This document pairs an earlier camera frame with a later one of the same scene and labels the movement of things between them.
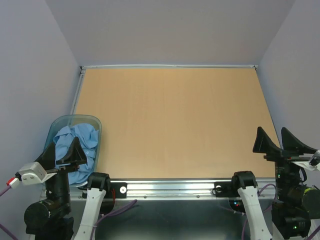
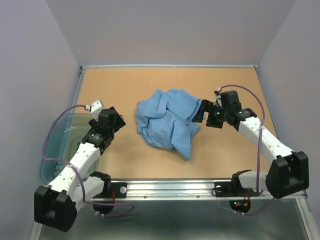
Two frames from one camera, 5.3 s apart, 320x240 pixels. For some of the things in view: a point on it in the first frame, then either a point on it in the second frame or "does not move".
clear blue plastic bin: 63,129 does not move
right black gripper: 263,143 to 206,105
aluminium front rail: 170,189 does not move
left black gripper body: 59,183 to 119,123
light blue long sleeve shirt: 87,136 to 164,120
